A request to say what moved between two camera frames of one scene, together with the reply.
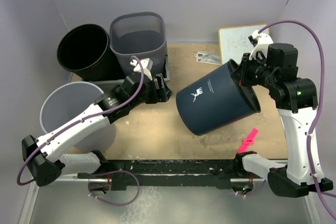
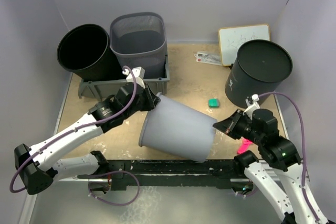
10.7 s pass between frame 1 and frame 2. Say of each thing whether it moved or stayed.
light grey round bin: moved
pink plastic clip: stayed
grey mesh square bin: stayed
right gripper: moved
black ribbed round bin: stayed
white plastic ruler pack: stayed
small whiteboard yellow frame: stayed
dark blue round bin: moved
